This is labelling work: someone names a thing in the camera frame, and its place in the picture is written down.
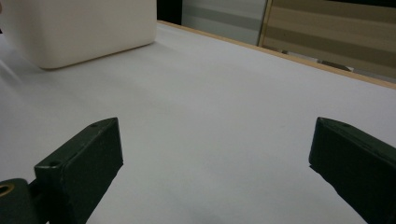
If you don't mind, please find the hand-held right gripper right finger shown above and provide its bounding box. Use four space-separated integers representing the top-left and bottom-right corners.
308 117 396 224

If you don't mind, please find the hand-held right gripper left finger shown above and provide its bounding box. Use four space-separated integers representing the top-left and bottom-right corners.
34 117 124 224

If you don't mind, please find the white plastic storage bin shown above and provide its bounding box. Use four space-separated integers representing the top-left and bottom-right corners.
0 0 158 70

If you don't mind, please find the white table cover sheet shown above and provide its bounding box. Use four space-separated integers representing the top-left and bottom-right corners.
0 21 396 224

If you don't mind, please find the light wooden desk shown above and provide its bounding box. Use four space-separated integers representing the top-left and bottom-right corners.
257 0 396 82

